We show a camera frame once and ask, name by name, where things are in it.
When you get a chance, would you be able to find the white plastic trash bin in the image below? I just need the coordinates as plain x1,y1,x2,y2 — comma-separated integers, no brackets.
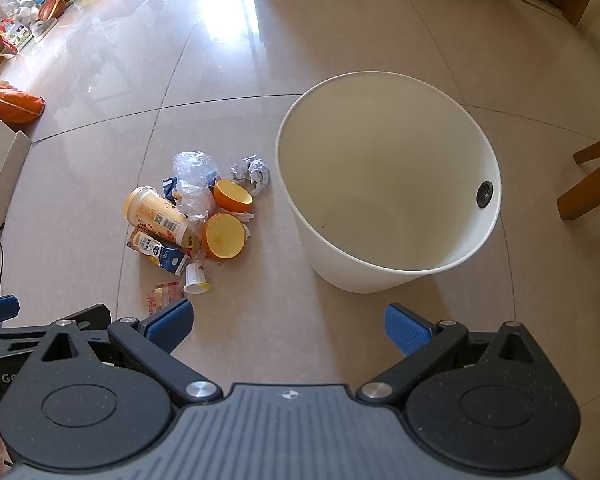
275,71,502,294

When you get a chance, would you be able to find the white tissue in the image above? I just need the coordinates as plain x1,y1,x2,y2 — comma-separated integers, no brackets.
230,210,256,239

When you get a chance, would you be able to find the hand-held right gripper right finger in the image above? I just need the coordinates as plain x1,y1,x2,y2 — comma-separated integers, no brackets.
356,303,552,407

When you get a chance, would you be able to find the yellow paper drink cup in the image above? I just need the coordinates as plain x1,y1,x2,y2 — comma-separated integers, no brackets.
124,186,190,249

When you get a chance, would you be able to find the orange bag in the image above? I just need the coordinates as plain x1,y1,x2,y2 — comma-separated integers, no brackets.
0,74,46,125

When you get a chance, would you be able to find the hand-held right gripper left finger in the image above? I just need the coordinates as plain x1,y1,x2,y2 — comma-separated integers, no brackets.
27,298,220,407

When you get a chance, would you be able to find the colourful printed box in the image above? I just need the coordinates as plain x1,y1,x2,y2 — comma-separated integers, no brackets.
0,17,34,54

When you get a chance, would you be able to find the crushed clear plastic bottle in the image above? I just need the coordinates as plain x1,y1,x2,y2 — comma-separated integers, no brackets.
173,150,220,222

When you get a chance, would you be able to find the basketball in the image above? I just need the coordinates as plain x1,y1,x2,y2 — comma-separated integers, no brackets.
38,0,66,21

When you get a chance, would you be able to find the grey slipper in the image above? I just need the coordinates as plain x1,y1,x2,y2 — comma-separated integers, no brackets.
32,18,59,42

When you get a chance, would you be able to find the red and white snack wrapper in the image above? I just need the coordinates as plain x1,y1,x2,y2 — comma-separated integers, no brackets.
147,282,186,317

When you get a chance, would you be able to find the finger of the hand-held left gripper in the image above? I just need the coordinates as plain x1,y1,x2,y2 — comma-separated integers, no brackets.
0,295,21,326

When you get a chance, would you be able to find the blue and yellow drink carton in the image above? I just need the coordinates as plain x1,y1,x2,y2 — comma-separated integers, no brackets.
126,227,192,276
160,176,181,204

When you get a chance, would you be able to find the white board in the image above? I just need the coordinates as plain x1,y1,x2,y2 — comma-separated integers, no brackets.
0,105,33,302

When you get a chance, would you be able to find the crumpled white paper ball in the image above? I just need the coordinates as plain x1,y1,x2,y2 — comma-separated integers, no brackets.
231,155,271,196

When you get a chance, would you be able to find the wooden chair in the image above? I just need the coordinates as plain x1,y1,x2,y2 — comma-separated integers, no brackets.
556,129,600,221

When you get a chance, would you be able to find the orange half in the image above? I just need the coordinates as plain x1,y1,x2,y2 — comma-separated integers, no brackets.
202,212,247,261
212,179,255,214

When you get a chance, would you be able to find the small white cup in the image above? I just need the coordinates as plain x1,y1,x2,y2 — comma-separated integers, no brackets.
182,261,212,295

